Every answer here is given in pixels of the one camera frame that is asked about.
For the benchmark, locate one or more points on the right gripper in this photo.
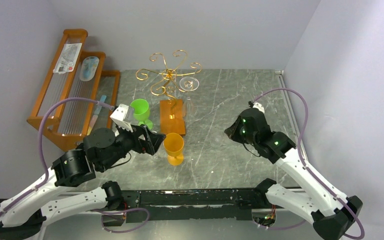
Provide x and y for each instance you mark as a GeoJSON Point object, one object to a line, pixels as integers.
{"type": "Point", "coordinates": [237, 131]}

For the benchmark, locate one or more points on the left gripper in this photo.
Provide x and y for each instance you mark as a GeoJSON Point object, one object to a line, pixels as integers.
{"type": "Point", "coordinates": [153, 140]}

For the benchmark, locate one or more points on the orange plastic goblet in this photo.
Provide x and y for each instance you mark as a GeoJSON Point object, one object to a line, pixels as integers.
{"type": "Point", "coordinates": [174, 146]}

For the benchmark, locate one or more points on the clear wine glass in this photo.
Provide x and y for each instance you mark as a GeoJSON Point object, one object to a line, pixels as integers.
{"type": "Point", "coordinates": [188, 84]}
{"type": "Point", "coordinates": [158, 156]}

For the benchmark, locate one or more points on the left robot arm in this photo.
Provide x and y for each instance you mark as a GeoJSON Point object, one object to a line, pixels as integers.
{"type": "Point", "coordinates": [25, 214]}

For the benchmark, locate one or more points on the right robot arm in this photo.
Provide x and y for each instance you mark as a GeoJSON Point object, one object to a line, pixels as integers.
{"type": "Point", "coordinates": [330, 211]}

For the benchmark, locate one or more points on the wooden rack base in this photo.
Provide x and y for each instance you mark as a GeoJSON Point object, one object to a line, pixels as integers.
{"type": "Point", "coordinates": [171, 117]}

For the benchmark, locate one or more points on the green plastic goblet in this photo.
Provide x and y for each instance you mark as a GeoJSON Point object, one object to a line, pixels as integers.
{"type": "Point", "coordinates": [142, 112]}

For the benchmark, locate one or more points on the blue pink toothbrush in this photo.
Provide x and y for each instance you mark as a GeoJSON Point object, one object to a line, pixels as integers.
{"type": "Point", "coordinates": [94, 118]}

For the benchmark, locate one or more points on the orange wooden shelf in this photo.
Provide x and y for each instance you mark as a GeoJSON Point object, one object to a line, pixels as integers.
{"type": "Point", "coordinates": [67, 125]}

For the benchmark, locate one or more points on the blue packaged item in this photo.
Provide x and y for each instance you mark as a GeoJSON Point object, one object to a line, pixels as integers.
{"type": "Point", "coordinates": [88, 68]}

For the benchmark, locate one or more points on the white packaged item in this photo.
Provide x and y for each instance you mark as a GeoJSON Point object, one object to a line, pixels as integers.
{"type": "Point", "coordinates": [67, 59]}

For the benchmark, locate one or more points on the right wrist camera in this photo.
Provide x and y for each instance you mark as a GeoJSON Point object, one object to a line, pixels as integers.
{"type": "Point", "coordinates": [256, 105]}

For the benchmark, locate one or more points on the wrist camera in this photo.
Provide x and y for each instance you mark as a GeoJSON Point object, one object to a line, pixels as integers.
{"type": "Point", "coordinates": [256, 105]}
{"type": "Point", "coordinates": [123, 116]}

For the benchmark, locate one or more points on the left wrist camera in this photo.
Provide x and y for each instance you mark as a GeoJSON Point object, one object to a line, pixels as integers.
{"type": "Point", "coordinates": [123, 116]}

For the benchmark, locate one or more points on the gold wire glass rack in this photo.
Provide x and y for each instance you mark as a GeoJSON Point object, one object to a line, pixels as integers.
{"type": "Point", "coordinates": [167, 84]}

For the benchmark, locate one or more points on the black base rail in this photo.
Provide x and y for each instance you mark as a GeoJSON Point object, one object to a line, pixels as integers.
{"type": "Point", "coordinates": [186, 204]}

